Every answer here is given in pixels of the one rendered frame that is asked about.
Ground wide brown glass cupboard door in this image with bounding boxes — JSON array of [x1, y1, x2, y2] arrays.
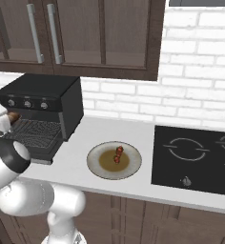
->
[[42, 0, 167, 82]]

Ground narrow brown glass cupboard door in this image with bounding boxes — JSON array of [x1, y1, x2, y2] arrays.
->
[[0, 0, 55, 75]]

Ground grey range hood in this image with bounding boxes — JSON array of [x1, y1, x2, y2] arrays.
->
[[168, 0, 225, 8]]

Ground black hob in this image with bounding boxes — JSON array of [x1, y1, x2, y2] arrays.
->
[[150, 124, 225, 197]]

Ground silver cupboard door handle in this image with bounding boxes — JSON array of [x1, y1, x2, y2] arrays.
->
[[26, 3, 45, 65], [46, 3, 64, 66]]

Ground red kebab skewer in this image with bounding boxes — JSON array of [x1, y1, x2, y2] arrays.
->
[[112, 145, 125, 165]]

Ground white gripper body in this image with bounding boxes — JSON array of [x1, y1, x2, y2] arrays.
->
[[0, 113, 12, 134]]

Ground grey round plate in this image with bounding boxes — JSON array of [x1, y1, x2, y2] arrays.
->
[[86, 140, 143, 181]]

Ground brown baguette bread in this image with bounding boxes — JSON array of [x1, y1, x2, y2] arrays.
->
[[0, 111, 23, 138]]

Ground black toaster oven door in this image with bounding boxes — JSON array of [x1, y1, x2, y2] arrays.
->
[[3, 131, 65, 166]]

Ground black toaster oven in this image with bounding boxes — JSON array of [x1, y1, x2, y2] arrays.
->
[[0, 72, 85, 166]]

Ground silver hob knob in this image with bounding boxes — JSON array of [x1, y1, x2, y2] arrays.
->
[[180, 175, 193, 188]]

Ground brown lower cupboards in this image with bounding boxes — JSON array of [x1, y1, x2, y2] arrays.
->
[[0, 190, 225, 244]]

